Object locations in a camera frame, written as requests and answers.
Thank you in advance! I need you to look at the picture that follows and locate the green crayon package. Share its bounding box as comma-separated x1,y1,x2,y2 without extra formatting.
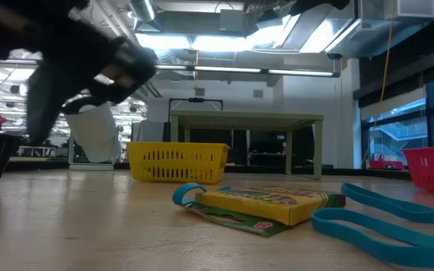
185,202,290,238

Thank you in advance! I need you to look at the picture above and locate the grey cloth cover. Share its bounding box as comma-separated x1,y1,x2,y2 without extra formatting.
131,120,166,143

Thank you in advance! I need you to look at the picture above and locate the long ceiling light bar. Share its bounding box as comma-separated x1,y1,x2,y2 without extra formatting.
0,56,341,78

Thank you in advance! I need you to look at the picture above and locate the black gantry frame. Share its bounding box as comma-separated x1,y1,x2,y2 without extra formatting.
168,97,225,111

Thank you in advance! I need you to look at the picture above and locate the yellow Crayola crayon box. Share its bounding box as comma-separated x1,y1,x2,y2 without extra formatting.
194,186,347,227

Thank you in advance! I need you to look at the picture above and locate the yellow plastic basket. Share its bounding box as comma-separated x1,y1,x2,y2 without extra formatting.
126,141,231,184

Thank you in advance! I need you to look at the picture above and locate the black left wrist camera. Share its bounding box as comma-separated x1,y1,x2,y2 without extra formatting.
96,37,158,105

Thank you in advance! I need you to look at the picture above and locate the yellow hanging cable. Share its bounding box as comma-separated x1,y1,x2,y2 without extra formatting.
362,0,397,165

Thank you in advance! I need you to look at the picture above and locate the white work table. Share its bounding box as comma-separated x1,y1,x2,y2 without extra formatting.
16,145,57,158

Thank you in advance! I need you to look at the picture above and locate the red plastic basket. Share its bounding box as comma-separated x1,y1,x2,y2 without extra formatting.
402,145,434,196

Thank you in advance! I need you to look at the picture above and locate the red cart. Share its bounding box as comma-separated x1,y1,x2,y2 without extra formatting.
368,153,407,171

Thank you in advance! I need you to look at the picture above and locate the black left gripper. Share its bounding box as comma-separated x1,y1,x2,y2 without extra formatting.
26,37,107,146

